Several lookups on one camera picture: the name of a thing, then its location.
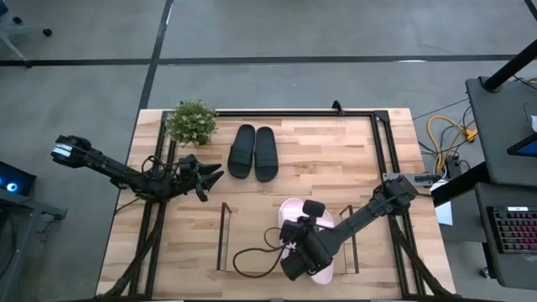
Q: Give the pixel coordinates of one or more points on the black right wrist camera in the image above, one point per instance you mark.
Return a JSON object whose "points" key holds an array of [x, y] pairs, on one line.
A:
{"points": [[314, 208]]}

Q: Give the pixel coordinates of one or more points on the black aluminium rig frame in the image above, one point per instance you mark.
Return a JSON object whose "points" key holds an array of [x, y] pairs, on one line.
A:
{"points": [[293, 113]]}

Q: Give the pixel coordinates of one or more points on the grey desk with tablet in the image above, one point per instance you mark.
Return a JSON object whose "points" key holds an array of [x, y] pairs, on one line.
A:
{"points": [[499, 126]]}

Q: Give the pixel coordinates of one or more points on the computer case with blue light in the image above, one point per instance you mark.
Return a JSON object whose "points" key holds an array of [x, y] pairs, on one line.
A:
{"points": [[17, 178]]}

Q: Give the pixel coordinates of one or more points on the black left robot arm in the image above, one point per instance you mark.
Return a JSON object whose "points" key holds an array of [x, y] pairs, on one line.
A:
{"points": [[109, 168]]}

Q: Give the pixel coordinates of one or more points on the black rubber slide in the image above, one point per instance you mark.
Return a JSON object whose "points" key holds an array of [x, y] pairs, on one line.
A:
{"points": [[266, 155], [242, 153]]}

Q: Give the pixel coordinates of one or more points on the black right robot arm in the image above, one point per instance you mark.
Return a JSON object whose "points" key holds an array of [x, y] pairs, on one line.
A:
{"points": [[361, 214]]}

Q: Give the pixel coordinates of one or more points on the black bracket mount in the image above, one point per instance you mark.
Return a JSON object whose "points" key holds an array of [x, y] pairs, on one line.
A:
{"points": [[337, 108]]}

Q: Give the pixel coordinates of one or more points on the tablet with blue screen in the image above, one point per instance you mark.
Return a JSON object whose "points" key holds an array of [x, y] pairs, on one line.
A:
{"points": [[526, 147]]}

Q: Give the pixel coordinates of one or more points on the grey desk with keyboard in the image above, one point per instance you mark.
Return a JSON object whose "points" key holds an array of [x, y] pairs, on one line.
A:
{"points": [[503, 268]]}

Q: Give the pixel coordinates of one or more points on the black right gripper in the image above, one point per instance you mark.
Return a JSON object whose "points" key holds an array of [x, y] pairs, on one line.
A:
{"points": [[295, 232]]}

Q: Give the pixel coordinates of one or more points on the wooden shelf with black frame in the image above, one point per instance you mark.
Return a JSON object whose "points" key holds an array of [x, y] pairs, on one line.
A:
{"points": [[251, 226]]}

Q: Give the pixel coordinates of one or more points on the backlit computer keyboard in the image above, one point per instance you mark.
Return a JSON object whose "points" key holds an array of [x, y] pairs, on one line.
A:
{"points": [[516, 230]]}

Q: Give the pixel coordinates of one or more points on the green potted plant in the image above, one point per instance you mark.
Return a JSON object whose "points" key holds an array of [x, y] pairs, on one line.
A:
{"points": [[192, 122]]}

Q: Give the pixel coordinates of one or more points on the grey office chair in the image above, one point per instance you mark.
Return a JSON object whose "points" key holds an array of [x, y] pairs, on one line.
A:
{"points": [[21, 30]]}

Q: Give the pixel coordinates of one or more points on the black round pole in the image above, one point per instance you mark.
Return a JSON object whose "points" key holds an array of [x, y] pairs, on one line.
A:
{"points": [[507, 67]]}

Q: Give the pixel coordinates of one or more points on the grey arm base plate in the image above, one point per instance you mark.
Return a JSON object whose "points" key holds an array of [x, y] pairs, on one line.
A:
{"points": [[423, 178]]}

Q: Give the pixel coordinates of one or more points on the white paper sheet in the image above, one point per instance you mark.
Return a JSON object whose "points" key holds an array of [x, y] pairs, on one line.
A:
{"points": [[444, 211]]}

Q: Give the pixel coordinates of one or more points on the black slanted bar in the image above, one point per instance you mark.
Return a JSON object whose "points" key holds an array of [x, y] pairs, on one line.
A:
{"points": [[461, 184]]}

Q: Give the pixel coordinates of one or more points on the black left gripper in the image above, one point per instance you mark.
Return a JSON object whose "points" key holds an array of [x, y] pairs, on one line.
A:
{"points": [[189, 176]]}

